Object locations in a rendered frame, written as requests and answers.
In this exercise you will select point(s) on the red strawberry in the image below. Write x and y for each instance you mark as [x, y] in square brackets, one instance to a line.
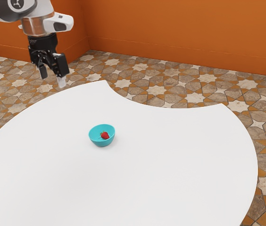
[105, 135]

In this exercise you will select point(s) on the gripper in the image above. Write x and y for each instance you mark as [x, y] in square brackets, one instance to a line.
[44, 46]

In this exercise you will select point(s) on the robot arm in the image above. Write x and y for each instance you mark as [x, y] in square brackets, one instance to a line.
[1, 10]

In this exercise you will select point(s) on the teal bowl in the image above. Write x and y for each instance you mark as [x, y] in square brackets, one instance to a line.
[100, 139]

